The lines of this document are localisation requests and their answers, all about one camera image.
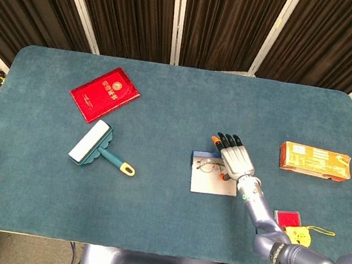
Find orange cardboard box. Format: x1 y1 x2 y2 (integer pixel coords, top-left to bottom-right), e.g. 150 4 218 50
276 140 352 181

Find red certificate booklet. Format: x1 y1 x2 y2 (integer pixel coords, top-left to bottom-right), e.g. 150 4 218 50
65 60 145 131

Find yellow tag with cord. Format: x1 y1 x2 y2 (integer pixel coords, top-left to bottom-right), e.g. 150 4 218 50
281 222 336 252

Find teal lint roller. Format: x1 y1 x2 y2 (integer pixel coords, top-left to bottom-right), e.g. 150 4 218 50
66 115 143 178

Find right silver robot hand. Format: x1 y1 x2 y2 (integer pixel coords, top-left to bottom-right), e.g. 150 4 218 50
205 131 260 186

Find wire-frame eyeglasses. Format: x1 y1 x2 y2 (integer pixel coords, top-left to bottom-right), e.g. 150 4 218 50
195 156 227 176

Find small red ink pad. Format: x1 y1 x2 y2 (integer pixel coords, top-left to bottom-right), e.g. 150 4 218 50
272 208 303 231

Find teal table cloth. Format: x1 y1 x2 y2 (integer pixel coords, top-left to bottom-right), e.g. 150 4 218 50
0 40 352 264

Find small blue-edged card pouch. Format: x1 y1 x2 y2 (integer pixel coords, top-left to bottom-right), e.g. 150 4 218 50
186 150 243 199

